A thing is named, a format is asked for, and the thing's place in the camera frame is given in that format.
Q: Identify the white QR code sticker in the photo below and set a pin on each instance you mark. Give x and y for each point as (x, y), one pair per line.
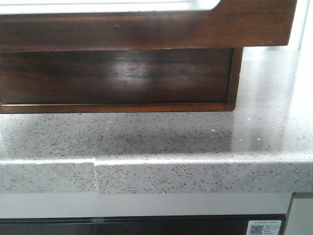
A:
(263, 227)

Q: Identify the black under-counter appliance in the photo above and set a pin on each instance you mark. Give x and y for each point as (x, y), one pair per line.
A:
(136, 225)

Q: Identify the dark wooden drawer cabinet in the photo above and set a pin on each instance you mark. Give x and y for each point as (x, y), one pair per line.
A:
(234, 78)

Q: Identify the dark wooden drawer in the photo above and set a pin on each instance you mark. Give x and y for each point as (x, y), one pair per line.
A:
(232, 23)
(146, 76)

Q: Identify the white cabinet panel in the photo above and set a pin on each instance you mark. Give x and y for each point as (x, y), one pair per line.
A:
(300, 217)

